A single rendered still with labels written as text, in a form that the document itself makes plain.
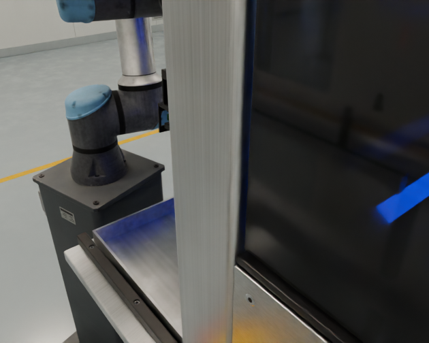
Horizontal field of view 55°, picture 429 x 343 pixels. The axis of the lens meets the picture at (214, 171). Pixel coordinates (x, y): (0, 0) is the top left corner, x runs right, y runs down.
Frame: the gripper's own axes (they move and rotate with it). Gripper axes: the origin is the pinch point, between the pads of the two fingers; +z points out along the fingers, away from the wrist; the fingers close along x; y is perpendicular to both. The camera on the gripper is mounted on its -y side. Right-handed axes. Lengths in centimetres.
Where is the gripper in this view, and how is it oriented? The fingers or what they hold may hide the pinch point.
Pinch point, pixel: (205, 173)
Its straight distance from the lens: 75.2
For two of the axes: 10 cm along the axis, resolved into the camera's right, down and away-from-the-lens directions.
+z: -0.2, 8.7, 4.8
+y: -8.1, 2.7, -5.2
